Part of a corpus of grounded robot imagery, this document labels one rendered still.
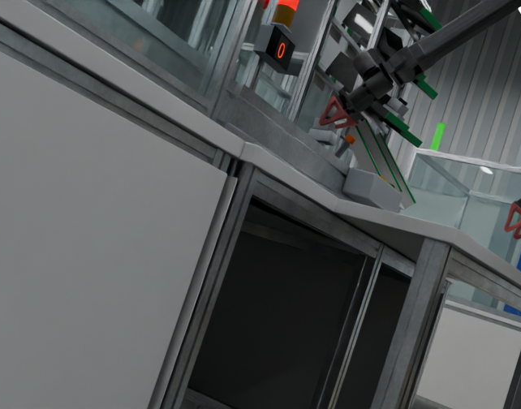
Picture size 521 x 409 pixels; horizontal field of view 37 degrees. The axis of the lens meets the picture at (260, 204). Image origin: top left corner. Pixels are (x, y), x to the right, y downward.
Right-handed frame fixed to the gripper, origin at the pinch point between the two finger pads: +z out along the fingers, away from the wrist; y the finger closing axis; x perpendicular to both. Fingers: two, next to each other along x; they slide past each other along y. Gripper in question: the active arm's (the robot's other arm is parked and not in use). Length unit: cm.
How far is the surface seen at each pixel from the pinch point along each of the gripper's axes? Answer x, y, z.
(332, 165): 23.4, 27.5, -0.7
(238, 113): 25, 70, 1
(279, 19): -20.1, 21.2, -7.5
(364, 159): 5.3, -21.0, -0.9
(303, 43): -93, -105, 5
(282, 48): -14.5, 18.9, -3.8
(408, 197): 12.6, -47.6, -2.5
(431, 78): -423, -889, -35
